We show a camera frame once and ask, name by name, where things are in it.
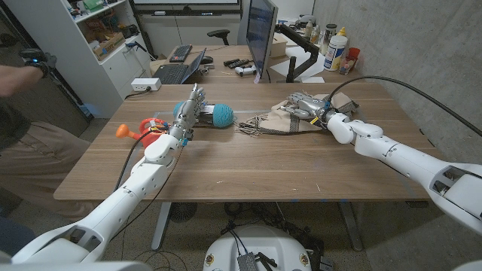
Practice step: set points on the grey table leg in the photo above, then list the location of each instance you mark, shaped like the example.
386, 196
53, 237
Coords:
161, 226
350, 226

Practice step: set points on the black computer monitor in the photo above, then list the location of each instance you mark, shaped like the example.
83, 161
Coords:
260, 34

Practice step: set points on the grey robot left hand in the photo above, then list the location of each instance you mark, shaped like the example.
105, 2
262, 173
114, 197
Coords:
185, 114

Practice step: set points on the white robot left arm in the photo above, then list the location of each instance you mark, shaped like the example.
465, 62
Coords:
120, 203

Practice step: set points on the white power strip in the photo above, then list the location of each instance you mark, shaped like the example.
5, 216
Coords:
145, 84

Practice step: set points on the person bare forearm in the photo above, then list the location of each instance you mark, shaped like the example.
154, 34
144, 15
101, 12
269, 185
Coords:
17, 80

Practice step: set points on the yellow capped bottle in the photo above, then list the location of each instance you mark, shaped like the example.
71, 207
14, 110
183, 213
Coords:
342, 31

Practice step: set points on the black office chair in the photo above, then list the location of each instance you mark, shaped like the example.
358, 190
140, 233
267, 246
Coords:
219, 34

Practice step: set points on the round black floor fan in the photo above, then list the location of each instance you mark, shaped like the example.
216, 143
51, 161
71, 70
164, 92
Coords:
183, 212

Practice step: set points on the person gloved hand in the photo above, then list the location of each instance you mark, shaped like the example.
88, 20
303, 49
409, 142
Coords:
35, 58

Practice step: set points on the red plastic cup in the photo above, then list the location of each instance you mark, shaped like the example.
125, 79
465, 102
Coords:
353, 54

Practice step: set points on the black remote controls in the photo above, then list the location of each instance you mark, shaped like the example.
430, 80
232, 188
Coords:
237, 63

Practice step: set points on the dark lidded tall jar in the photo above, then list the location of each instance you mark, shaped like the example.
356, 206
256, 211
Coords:
328, 35

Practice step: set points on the brown cardboard box on shelf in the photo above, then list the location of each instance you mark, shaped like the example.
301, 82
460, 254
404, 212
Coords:
108, 45

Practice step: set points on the red orange watering can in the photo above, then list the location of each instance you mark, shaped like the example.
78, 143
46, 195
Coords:
145, 134

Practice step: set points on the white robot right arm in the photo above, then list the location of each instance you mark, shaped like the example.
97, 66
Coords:
406, 158

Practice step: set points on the white shelf cabinet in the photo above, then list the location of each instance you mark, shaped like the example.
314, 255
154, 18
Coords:
109, 77

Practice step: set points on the beige cardboard box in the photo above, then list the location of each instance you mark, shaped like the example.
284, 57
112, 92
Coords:
279, 45

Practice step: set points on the white paper sheets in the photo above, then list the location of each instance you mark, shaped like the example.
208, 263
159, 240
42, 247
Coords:
297, 60

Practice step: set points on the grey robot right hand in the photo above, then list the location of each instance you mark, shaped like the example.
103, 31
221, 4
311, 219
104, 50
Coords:
310, 107

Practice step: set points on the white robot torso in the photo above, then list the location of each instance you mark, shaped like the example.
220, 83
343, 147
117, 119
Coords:
260, 244

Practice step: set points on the black computer mouse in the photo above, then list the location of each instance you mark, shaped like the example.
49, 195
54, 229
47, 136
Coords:
206, 60

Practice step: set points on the beige striped fringed scarf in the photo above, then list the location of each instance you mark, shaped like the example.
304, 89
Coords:
280, 119

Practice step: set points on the black keyboard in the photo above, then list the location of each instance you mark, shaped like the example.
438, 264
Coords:
181, 53

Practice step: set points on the black laptop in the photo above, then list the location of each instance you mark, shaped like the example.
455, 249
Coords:
173, 73

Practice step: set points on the white game controller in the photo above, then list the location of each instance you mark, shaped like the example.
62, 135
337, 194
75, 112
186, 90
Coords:
245, 70

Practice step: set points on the teal yarn dumbbell toy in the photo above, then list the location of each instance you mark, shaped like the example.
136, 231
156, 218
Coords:
223, 115

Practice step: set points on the person in khaki trousers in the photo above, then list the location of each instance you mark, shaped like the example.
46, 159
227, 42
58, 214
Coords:
41, 162

